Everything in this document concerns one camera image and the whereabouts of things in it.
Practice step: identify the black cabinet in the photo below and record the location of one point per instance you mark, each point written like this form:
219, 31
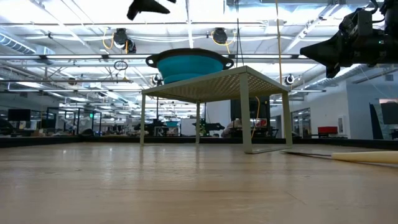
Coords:
264, 105

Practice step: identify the black monitor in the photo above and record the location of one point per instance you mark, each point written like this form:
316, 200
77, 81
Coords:
19, 115

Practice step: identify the red box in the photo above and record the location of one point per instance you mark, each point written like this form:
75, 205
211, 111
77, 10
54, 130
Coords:
327, 130

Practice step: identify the silver ventilation duct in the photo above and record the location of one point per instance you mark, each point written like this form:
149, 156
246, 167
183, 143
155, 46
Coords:
15, 43
323, 81

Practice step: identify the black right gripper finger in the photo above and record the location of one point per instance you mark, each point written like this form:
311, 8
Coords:
323, 51
332, 71

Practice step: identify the person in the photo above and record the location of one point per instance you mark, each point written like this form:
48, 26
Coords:
231, 127

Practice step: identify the pale green perforated metal rack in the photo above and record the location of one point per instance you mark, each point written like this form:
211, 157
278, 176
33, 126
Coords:
217, 90

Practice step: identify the background black robot arm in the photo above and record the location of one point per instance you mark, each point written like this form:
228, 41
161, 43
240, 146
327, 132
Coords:
213, 126

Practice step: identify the blue grey collapsible colander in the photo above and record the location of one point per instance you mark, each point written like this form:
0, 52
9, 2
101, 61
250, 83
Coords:
189, 67

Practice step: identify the black aluminium frame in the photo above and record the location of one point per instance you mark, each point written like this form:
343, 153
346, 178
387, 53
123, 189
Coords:
28, 141

